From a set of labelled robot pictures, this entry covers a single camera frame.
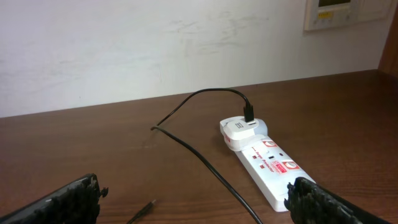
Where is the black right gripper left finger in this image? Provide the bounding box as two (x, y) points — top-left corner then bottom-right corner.
(1, 173), (108, 224)

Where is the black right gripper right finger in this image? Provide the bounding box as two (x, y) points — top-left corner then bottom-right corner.
(284, 177), (388, 224)

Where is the black USB charging cable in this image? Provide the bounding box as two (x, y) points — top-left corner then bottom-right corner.
(126, 88), (264, 224)

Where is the white USB charger plug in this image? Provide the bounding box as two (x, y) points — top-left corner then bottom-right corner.
(223, 119), (259, 141)

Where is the white power strip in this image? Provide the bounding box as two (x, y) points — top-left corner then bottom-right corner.
(220, 116), (312, 212)

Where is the white wall control panel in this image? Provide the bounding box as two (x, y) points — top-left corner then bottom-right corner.
(303, 0), (392, 31)

